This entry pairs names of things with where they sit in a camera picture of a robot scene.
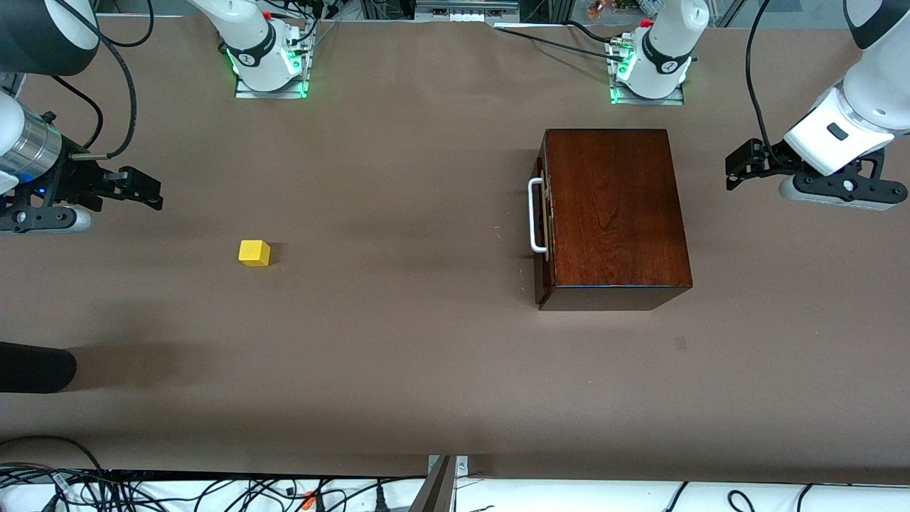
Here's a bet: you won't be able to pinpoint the wooden drawer with white handle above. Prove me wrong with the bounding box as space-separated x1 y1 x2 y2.
528 156 552 303

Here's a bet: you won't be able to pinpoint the dark brown wooden cabinet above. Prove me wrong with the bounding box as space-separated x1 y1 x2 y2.
535 128 694 311

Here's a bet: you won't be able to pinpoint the black cylindrical object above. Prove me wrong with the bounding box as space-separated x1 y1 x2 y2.
0 341 77 394

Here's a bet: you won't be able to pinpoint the white lower shelf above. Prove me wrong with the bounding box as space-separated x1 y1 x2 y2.
0 469 910 512

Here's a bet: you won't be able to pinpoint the dark grey metal beam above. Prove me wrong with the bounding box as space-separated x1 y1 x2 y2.
409 455 457 512

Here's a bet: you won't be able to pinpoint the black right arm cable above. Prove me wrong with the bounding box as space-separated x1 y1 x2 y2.
50 0 155 161

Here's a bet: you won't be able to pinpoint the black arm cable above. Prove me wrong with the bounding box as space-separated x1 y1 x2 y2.
50 0 155 161
744 0 777 161

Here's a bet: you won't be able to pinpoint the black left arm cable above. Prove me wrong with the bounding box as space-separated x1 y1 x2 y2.
744 0 777 161

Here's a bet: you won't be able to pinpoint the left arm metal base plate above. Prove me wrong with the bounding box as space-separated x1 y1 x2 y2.
608 43 685 106

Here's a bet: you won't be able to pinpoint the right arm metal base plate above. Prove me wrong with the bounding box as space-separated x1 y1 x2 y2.
235 43 308 99

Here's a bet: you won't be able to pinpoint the black cable across table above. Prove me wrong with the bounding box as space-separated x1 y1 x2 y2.
494 20 630 65

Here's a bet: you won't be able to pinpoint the tangled black cables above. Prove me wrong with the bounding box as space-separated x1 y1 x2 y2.
0 435 427 512

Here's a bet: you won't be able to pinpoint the metal frame with white strip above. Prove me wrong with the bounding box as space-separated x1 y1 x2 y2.
414 0 521 23

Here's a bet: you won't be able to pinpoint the small metal corner bracket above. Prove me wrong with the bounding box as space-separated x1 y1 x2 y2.
427 455 469 491

